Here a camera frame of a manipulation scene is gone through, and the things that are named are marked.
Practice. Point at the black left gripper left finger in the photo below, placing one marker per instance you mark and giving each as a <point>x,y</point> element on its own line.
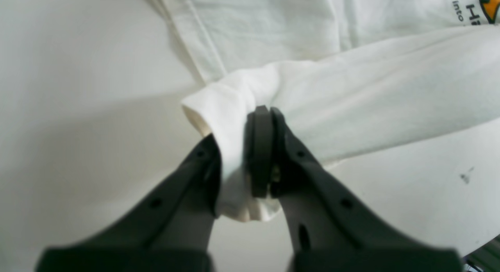
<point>167,231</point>

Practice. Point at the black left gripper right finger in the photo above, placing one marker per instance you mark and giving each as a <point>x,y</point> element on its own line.
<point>334,231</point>

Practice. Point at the white t-shirt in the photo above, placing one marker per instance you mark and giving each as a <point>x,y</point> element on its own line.
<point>350,76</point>

